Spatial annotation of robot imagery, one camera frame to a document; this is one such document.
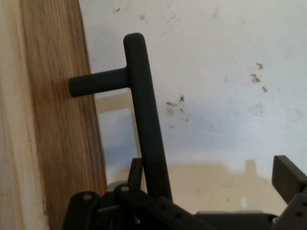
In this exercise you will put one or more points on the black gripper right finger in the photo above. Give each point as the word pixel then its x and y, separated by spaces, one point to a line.
pixel 295 187

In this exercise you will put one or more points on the light wooden drawer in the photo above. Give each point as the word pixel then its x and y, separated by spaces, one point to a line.
pixel 60 119

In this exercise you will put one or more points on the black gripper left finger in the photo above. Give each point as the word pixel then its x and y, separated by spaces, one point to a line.
pixel 144 210

